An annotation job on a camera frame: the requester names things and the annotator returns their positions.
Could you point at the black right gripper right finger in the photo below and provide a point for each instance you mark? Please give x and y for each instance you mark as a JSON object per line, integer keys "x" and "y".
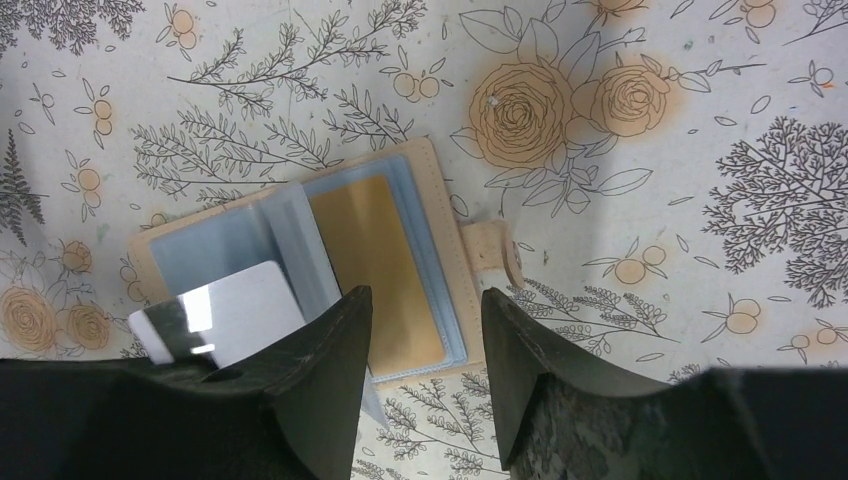
{"x": 561, "y": 412}

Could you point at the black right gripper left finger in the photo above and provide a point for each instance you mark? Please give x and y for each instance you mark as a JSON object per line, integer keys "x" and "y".
{"x": 290, "y": 411}

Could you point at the tan leather card holder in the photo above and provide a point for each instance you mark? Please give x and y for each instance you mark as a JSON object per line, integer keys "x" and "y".
{"x": 277, "y": 224}

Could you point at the gold credit card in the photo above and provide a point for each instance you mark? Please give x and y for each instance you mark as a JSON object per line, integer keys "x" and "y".
{"x": 367, "y": 245}

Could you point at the floral patterned table mat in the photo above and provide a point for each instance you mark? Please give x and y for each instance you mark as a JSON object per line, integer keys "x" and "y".
{"x": 672, "y": 174}

